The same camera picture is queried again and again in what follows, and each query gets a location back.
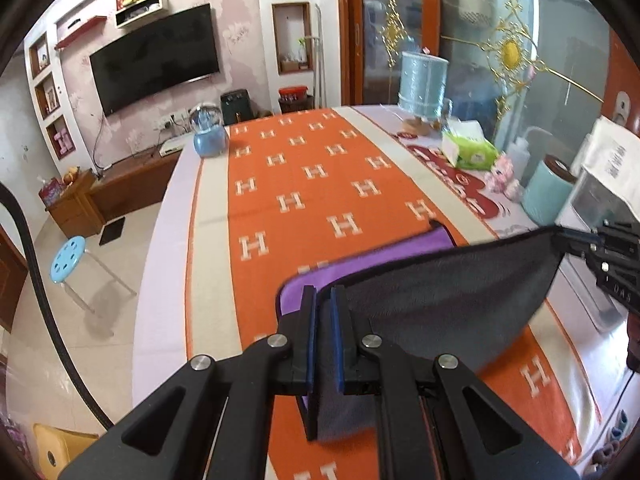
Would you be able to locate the purple and grey towel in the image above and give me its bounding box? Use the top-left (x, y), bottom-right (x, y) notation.
top-left (276, 224), bottom-right (562, 442)

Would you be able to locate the yellow plastic stool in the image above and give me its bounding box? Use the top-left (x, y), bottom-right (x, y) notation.
top-left (32, 424), bottom-right (99, 479)

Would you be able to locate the white cloth cover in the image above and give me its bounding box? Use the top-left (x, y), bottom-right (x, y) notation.
top-left (582, 116), bottom-right (640, 218)

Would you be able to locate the orange H-pattern table runner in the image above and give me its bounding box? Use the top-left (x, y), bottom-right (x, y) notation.
top-left (183, 106), bottom-right (602, 479)

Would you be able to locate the green tissue pack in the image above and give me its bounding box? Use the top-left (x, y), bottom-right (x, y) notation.
top-left (440, 131), bottom-right (499, 171)

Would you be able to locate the red basin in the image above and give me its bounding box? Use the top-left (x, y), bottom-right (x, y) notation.
top-left (279, 86), bottom-right (308, 102)

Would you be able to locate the light blue water jug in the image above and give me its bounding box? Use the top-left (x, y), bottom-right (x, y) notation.
top-left (398, 51), bottom-right (449, 119)

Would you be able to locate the blue plastic stool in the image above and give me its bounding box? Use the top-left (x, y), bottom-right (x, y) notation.
top-left (49, 236), bottom-right (137, 315)

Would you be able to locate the teal cylindrical container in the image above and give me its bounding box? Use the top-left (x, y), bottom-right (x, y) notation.
top-left (522, 155), bottom-right (577, 226)

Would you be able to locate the wooden TV console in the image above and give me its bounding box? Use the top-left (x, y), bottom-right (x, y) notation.
top-left (46, 148), bottom-right (180, 238)

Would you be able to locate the black wall television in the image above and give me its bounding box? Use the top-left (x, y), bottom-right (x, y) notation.
top-left (89, 4), bottom-right (219, 116)

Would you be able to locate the black air fryer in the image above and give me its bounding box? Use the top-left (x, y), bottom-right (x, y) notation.
top-left (220, 89), bottom-right (254, 126)

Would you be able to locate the pink toy figurine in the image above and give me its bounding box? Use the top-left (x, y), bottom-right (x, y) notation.
top-left (484, 153), bottom-right (523, 203)

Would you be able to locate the white plastic cabinet appliance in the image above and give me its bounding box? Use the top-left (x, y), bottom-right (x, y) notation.
top-left (554, 169), bottom-right (640, 334)

